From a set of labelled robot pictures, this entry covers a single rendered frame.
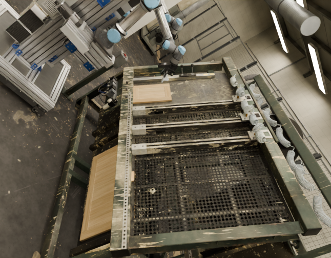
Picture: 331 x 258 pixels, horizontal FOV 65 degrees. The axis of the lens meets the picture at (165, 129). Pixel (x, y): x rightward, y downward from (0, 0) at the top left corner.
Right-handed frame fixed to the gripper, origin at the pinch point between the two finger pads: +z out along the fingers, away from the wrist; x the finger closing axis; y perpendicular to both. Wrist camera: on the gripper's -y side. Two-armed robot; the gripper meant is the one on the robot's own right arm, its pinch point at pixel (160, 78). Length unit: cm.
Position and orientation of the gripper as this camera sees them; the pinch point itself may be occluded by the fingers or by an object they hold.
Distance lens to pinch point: 245.5
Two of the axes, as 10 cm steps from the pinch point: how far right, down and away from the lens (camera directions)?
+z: -5.0, 6.6, 5.5
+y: 8.6, 3.4, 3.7
